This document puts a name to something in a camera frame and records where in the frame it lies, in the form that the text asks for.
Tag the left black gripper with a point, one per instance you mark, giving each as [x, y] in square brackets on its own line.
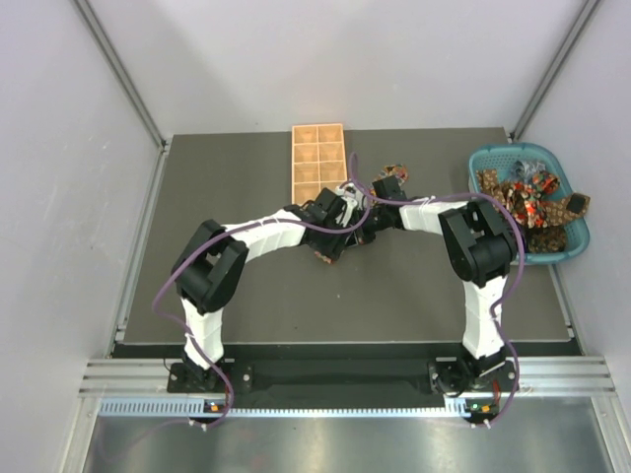
[331, 250]

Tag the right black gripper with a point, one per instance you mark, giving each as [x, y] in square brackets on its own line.
[364, 237]

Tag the colourful banana print tie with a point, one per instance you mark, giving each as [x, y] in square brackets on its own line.
[399, 171]

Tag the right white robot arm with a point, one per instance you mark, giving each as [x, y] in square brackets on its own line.
[481, 249]

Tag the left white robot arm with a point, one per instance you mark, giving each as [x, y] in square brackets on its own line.
[211, 266]

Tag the wooden eight-compartment box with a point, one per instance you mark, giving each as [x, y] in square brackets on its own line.
[318, 160]

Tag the teal plastic basket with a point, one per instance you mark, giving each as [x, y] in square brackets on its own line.
[501, 158]

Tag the red floral tie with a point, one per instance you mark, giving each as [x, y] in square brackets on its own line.
[527, 200]

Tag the blue grey tie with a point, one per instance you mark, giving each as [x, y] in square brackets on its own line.
[524, 170]

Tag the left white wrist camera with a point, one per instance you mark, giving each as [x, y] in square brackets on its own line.
[353, 209]

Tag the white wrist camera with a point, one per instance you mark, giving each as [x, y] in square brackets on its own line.
[353, 209]
[348, 189]

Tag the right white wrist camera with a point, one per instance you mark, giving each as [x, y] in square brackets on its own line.
[348, 189]

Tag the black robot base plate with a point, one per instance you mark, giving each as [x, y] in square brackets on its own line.
[329, 376]

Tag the grey slotted cable duct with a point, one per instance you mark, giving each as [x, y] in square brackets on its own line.
[181, 407]

